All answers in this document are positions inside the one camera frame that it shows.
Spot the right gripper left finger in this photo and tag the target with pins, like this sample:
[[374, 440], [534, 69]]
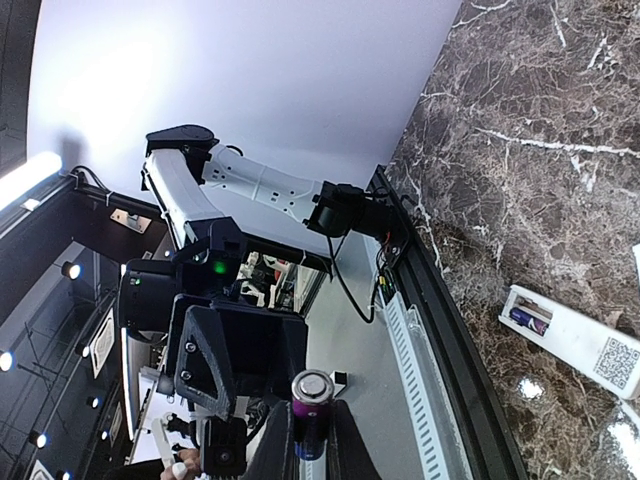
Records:
[[275, 457]]

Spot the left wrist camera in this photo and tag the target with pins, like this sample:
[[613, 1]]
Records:
[[223, 448]]

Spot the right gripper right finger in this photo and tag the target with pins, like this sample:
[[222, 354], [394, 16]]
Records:
[[347, 455]]

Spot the white remote control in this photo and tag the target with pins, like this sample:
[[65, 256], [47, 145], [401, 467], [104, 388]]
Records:
[[603, 354]]

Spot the white battery cover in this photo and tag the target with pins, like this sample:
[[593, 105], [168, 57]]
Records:
[[636, 254]]

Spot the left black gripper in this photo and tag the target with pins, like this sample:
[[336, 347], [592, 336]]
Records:
[[219, 344]]

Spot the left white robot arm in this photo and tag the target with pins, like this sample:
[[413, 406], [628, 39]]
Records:
[[184, 164]]

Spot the white slotted cable duct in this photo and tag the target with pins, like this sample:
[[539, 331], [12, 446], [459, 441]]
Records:
[[440, 448]]

